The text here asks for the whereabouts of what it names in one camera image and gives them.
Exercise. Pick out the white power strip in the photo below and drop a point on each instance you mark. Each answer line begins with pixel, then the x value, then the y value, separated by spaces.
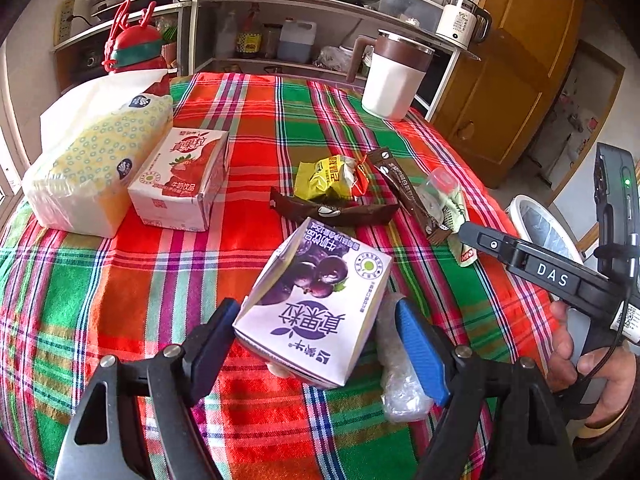
pixel 63 21

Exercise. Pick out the clear plastic wrap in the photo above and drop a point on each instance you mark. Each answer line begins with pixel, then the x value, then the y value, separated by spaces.
pixel 403 398

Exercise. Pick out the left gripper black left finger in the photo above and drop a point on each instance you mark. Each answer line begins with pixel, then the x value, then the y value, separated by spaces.
pixel 179 377

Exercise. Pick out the red reindeer water bottle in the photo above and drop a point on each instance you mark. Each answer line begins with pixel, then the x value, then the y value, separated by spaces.
pixel 133 47

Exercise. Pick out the white electric kettle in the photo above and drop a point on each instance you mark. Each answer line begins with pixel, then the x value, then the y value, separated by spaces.
pixel 463 22

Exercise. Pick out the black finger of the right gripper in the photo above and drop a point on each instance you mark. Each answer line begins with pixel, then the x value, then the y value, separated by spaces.
pixel 506 248

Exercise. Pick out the white jerrycan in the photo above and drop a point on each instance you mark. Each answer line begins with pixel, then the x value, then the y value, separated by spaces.
pixel 296 41

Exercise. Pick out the yellow snack wrapper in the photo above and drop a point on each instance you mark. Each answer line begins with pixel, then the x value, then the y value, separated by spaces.
pixel 337 177

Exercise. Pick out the translucent storage box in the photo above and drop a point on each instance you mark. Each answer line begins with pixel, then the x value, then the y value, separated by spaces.
pixel 423 14

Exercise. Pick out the yellow tissue pack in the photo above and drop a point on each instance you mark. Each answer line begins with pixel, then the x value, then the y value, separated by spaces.
pixel 95 138

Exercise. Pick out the clear plastic cup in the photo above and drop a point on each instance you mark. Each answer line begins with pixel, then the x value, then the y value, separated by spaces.
pixel 438 195

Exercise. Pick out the white brown thermos jug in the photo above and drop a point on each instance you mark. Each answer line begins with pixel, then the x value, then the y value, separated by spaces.
pixel 398 66

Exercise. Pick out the brown coffee stick packet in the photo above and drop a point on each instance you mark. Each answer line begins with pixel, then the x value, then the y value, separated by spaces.
pixel 387 165

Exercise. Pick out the dark brown candy wrapper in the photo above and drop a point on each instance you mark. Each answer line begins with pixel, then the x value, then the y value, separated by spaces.
pixel 345 216

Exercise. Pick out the white metal kitchen shelf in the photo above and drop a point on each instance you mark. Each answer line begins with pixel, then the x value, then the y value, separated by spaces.
pixel 243 36

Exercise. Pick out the white trash bin with bag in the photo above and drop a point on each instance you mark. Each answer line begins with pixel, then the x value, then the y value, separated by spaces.
pixel 536 224

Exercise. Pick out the strawberry milk carton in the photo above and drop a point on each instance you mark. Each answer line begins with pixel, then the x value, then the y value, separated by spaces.
pixel 176 186

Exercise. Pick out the red green plaid tablecloth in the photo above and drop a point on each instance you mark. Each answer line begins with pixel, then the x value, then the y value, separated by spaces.
pixel 67 300

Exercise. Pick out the purple blueberry milk carton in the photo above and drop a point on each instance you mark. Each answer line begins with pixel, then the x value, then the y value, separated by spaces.
pixel 314 304

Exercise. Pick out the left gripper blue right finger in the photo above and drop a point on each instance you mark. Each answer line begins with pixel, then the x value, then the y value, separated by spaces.
pixel 457 380

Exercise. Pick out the wooden door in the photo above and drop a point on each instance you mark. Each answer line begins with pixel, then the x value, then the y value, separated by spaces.
pixel 499 93

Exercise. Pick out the green white paper packet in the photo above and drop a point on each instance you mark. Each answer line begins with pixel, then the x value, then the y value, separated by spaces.
pixel 457 219

